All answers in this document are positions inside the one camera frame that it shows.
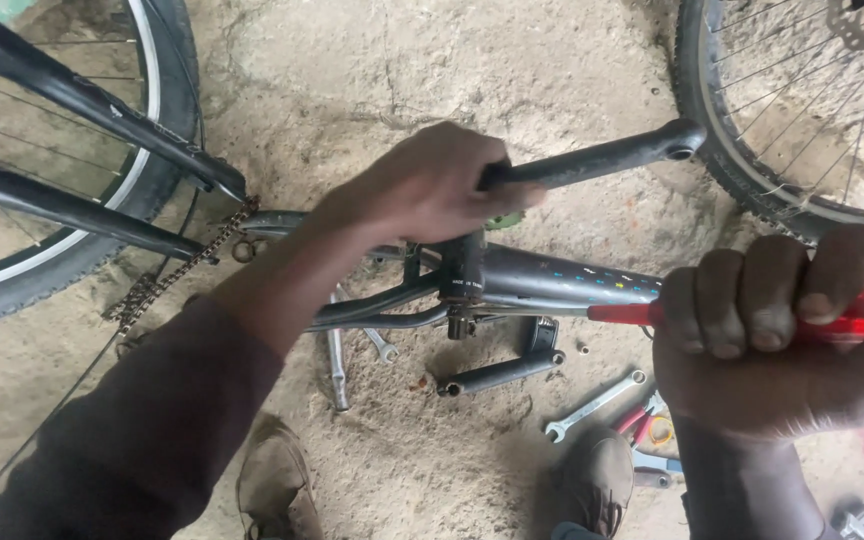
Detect person's left hand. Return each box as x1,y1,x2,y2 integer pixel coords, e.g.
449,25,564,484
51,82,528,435
304,120,547,252

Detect person's right hand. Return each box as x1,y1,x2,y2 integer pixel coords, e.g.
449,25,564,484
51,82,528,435
652,223,864,445

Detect black crank arm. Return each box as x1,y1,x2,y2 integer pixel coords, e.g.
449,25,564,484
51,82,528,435
475,117,708,193

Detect red handled screwdriver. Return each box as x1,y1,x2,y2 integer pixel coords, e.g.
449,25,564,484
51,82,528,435
586,288,864,346

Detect green plastic piece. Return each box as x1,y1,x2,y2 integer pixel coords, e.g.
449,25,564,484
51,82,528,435
483,210,528,231

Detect black bicycle pedal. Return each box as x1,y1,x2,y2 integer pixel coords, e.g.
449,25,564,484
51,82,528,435
525,315,561,355

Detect small silver wrench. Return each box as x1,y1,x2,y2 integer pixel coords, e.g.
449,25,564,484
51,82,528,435
360,326,401,366

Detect long silver socket tool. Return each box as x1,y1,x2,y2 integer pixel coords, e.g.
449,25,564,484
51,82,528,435
325,288,351,414

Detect large silver combination wrench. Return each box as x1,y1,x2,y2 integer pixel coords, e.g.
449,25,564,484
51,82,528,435
543,369,648,444

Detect front bicycle wheel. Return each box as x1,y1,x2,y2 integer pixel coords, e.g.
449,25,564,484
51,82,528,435
672,0,864,270

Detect bicycle wheel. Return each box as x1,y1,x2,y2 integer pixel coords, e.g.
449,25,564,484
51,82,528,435
0,0,207,333
672,0,864,270

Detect brown right shoe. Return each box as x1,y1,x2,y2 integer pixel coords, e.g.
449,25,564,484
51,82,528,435
550,427,637,540

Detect brown shoe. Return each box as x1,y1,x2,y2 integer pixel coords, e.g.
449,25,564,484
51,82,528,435
235,412,326,540
550,427,637,540

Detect rear bicycle wheel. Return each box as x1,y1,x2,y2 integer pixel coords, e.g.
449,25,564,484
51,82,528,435
0,0,207,333

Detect brown left shoe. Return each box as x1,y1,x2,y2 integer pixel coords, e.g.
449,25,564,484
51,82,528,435
235,412,326,540

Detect silver metal part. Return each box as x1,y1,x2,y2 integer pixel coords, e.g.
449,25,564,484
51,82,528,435
829,501,864,540

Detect black bicycle frame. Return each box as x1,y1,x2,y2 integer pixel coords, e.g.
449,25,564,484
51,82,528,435
0,13,666,343

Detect red handled pliers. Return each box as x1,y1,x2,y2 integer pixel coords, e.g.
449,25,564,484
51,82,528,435
610,390,670,451

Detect orange rubber ring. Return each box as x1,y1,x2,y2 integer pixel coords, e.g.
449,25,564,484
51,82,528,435
647,415,676,448

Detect rusty bicycle chain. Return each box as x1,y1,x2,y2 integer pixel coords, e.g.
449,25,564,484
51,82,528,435
100,195,262,336

